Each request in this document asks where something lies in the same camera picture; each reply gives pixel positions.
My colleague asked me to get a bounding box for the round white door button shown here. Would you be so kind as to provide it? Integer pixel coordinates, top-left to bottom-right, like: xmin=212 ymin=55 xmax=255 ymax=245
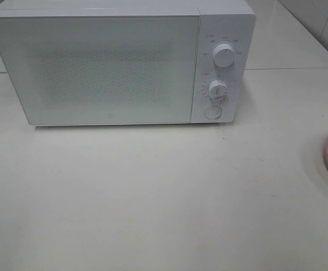
xmin=204 ymin=106 xmax=221 ymax=120

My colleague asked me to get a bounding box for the white microwave door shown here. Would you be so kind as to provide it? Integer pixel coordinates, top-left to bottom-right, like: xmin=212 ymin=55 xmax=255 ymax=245
xmin=0 ymin=16 xmax=199 ymax=126

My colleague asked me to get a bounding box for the upper white power knob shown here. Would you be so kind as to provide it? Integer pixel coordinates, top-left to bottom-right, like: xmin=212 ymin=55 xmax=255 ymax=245
xmin=212 ymin=41 xmax=236 ymax=68

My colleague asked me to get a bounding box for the white microwave oven body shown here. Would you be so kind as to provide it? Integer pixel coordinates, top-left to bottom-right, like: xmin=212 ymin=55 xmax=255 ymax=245
xmin=0 ymin=1 xmax=256 ymax=125

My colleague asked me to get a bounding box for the lower white timer knob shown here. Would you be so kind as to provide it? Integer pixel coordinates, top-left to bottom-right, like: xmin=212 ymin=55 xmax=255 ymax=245
xmin=208 ymin=80 xmax=229 ymax=100

